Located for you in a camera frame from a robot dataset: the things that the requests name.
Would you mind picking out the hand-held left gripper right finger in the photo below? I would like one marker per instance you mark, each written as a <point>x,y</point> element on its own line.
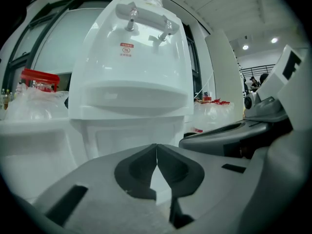
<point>219,191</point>

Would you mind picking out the black metal railing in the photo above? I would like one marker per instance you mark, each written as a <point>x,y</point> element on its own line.
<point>256,69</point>

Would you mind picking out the plastic bag with red items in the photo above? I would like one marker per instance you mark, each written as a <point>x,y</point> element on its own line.
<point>214,113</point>

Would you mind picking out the clear plastic bag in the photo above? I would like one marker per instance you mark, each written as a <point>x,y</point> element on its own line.
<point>34,106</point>

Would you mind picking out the black window frame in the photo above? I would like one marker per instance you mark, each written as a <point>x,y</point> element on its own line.
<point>22,47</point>

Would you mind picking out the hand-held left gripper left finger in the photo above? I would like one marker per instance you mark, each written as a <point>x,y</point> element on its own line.
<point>97,179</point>

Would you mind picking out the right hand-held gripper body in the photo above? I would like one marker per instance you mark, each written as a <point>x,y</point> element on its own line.
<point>287,160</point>

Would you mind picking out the red-lidded clear container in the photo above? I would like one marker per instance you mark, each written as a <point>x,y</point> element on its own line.
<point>40,78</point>

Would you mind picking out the bottles with yellow liquid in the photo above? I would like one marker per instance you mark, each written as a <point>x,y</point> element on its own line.
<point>5,99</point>

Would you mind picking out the white water dispenser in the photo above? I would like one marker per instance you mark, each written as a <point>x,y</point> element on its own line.
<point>131,82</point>

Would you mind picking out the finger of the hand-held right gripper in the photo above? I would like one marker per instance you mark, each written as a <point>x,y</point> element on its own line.
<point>219,140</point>

